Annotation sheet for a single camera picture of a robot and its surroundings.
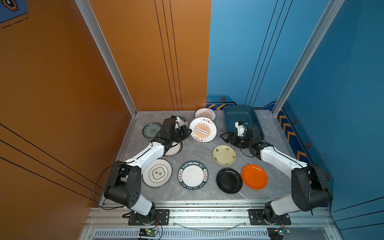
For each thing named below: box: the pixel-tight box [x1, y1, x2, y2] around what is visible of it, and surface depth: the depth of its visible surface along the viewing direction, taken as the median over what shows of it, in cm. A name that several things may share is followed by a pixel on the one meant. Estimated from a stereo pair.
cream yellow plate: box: [212, 144, 237, 166], surface depth 97 cm
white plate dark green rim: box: [177, 116, 188, 127], surface depth 117 cm
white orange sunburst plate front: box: [189, 116, 218, 144], surface depth 91 cm
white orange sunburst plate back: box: [194, 108, 217, 121], surface depth 122 cm
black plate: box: [216, 167, 243, 194], surface depth 86 cm
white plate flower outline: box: [142, 158, 173, 188], surface depth 89 cm
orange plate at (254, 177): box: [241, 164, 268, 190], surface depth 87 cm
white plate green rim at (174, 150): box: [163, 141, 184, 158], surface depth 96 cm
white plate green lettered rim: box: [178, 161, 209, 191], surface depth 89 cm
